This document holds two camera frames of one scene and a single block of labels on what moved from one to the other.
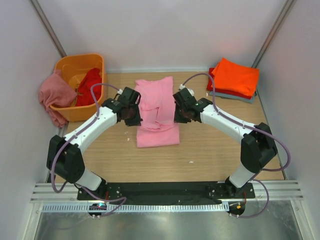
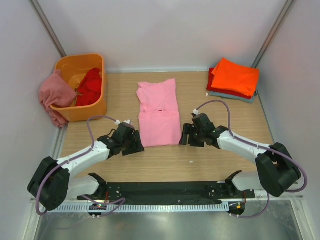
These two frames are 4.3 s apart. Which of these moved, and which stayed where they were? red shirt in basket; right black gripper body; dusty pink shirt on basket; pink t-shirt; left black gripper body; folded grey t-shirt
Moved: left black gripper body; right black gripper body
Stayed: folded grey t-shirt; red shirt in basket; pink t-shirt; dusty pink shirt on basket
